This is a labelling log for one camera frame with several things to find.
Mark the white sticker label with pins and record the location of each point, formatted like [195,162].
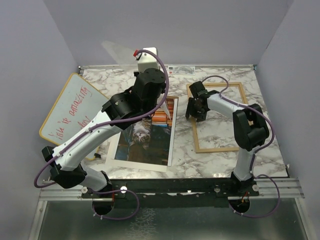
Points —
[181,70]

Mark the brown frame backing board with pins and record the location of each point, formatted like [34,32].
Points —
[130,166]

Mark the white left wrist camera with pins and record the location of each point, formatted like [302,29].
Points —
[144,61]

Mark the aluminium rail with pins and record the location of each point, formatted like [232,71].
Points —
[289,188]
[135,66]

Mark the cat and books photo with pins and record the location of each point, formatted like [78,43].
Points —
[147,142]

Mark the yellow-rimmed whiteboard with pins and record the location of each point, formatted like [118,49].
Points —
[77,104]

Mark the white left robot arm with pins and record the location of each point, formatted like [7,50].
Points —
[65,160]

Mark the light wooden picture frame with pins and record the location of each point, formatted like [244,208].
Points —
[216,133]

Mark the aluminium front rail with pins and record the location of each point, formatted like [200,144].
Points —
[289,188]

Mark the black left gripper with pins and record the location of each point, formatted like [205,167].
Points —
[136,73]

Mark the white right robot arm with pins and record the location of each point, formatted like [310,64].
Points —
[249,124]

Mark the aluminium back rail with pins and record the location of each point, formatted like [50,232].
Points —
[135,66]

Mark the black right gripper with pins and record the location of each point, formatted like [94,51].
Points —
[200,117]

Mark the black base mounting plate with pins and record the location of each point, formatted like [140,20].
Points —
[174,192]

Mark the clear acrylic frame sheet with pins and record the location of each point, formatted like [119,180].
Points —
[120,53]

